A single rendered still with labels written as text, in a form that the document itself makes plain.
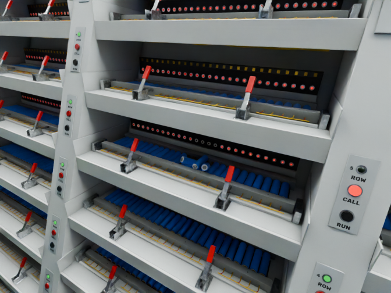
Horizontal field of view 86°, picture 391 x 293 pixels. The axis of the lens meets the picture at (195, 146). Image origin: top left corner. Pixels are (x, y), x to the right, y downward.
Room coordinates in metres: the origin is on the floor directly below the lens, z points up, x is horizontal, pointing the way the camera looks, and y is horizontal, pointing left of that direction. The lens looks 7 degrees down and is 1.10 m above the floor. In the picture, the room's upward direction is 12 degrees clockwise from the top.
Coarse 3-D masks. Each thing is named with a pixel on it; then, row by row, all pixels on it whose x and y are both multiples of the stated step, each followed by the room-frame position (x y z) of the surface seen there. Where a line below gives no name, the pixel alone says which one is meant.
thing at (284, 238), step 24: (96, 144) 0.63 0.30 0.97; (192, 144) 0.63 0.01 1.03; (96, 168) 0.56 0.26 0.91; (264, 168) 0.55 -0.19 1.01; (144, 192) 0.50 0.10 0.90; (168, 192) 0.46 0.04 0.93; (192, 192) 0.47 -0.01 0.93; (192, 216) 0.44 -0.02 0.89; (216, 216) 0.41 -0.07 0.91; (240, 216) 0.40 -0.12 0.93; (264, 216) 0.41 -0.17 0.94; (288, 216) 0.41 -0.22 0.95; (264, 240) 0.38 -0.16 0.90; (288, 240) 0.35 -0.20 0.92
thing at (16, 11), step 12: (0, 0) 0.94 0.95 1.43; (12, 0) 0.98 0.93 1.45; (24, 0) 1.02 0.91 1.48; (12, 12) 0.99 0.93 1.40; (24, 12) 1.03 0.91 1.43; (0, 36) 0.95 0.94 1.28; (12, 36) 0.99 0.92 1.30; (0, 48) 0.96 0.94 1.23; (12, 48) 1.00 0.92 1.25; (24, 60) 1.04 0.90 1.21; (0, 96) 0.97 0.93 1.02; (12, 96) 1.01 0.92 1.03
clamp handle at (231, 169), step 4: (232, 168) 0.44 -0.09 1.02; (228, 172) 0.44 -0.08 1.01; (232, 172) 0.44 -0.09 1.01; (228, 176) 0.44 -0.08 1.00; (232, 176) 0.44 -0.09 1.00; (228, 180) 0.43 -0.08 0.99; (224, 184) 0.43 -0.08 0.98; (228, 184) 0.43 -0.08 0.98; (224, 188) 0.43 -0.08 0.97; (224, 192) 0.43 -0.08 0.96; (224, 196) 0.42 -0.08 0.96
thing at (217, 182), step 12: (108, 144) 0.63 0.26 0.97; (132, 156) 0.59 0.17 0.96; (144, 156) 0.57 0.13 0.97; (156, 156) 0.57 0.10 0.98; (168, 168) 0.54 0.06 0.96; (180, 168) 0.52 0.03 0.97; (192, 168) 0.53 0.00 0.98; (192, 180) 0.50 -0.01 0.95; (204, 180) 0.50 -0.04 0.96; (216, 180) 0.48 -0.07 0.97; (240, 192) 0.46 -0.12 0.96; (252, 192) 0.45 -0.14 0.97; (264, 192) 0.45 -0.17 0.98; (276, 204) 0.43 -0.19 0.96; (288, 204) 0.42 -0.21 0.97
